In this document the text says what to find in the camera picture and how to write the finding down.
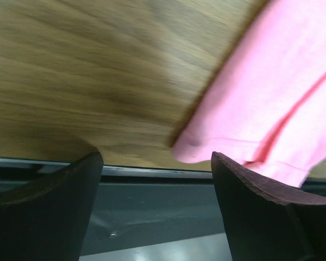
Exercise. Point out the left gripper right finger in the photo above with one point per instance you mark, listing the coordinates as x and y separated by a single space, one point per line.
265 219

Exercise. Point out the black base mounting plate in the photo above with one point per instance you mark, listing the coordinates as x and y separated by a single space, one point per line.
146 214

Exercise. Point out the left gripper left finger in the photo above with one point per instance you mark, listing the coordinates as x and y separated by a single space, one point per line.
47 218

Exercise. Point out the bright pink t shirt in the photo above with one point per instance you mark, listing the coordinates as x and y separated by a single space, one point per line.
266 109

